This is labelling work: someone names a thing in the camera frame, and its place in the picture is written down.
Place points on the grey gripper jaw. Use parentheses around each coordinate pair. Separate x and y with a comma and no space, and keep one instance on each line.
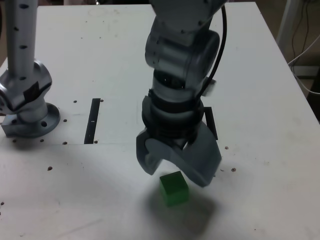
(142,157)
(197,162)

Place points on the green cube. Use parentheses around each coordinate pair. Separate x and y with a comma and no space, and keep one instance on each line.
(175,192)

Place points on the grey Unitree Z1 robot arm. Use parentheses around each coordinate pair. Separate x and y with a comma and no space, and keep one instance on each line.
(180,50)

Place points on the black tape square outline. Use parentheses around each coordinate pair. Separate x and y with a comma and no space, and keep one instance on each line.
(210,120)

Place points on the black tape strip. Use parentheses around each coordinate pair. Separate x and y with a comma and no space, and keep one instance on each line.
(91,130)

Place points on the white frame post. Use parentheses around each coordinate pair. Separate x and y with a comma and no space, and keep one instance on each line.
(285,25)

